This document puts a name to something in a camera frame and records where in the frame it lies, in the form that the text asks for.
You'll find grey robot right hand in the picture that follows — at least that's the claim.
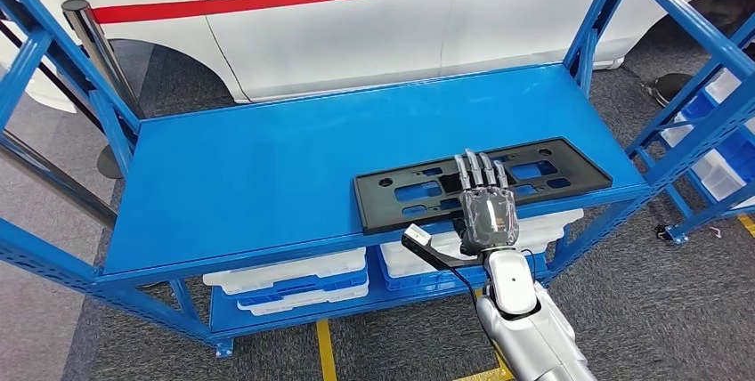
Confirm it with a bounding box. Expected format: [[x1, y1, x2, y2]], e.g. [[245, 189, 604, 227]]
[[451, 148, 522, 256]]

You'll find black plastic plate frame part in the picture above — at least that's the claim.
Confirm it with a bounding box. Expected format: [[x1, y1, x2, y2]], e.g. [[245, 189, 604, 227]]
[[353, 136, 614, 236]]

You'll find blue metal shelf rack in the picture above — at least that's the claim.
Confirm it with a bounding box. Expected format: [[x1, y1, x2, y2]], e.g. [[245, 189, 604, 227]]
[[0, 0, 755, 361]]

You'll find clear white plastic bin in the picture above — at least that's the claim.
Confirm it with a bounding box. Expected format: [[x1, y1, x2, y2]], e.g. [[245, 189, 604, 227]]
[[202, 247, 368, 297]]

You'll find dark round floor base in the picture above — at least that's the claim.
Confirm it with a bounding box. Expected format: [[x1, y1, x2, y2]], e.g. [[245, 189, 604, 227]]
[[644, 73, 698, 109]]

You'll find blue metal rack with casters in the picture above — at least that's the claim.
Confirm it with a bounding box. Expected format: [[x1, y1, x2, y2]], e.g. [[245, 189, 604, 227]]
[[625, 12, 755, 245]]

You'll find white car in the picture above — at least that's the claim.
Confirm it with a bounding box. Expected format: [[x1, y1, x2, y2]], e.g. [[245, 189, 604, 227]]
[[0, 0, 755, 114]]

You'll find chrome stanchion with chrome base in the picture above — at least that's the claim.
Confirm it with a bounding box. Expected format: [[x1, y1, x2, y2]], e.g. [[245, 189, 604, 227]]
[[61, 0, 146, 121]]

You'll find grey metal bar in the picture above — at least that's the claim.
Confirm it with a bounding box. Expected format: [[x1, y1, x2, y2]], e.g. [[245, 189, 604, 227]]
[[0, 129, 119, 231]]

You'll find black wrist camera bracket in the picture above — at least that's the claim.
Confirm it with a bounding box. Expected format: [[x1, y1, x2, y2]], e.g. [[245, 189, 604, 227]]
[[401, 233, 491, 271]]

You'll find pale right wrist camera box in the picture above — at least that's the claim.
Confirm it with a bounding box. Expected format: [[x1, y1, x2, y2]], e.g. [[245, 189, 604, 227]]
[[403, 223, 433, 248]]

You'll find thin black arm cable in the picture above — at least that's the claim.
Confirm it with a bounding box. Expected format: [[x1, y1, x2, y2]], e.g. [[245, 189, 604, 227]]
[[445, 263, 508, 368]]

